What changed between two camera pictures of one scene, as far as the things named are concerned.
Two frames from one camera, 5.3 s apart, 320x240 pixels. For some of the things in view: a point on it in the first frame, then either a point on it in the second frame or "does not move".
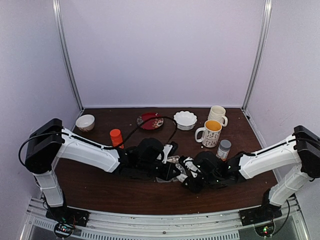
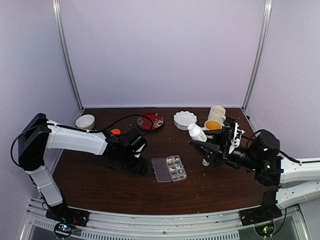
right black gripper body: [211, 179] -> [222, 157]
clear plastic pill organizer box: [181, 177] does not move
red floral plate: [151, 124] does not move
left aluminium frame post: [66, 53] does not move
